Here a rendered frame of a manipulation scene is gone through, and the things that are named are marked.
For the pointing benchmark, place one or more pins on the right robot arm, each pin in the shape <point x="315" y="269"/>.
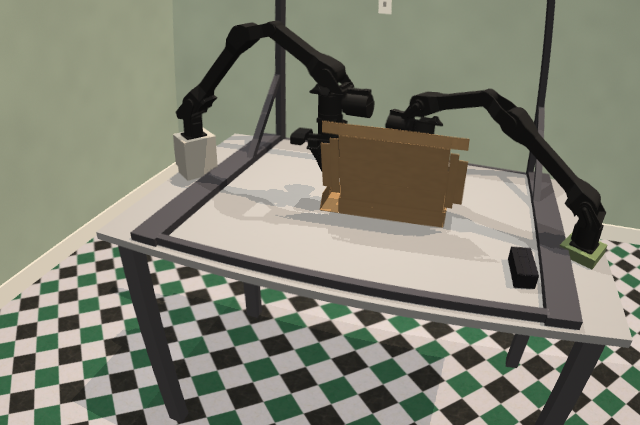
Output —
<point x="333" y="99"/>

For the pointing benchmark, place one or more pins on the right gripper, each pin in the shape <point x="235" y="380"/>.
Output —
<point x="299" y="136"/>

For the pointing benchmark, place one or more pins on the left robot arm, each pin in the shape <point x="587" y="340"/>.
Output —
<point x="582" y="199"/>

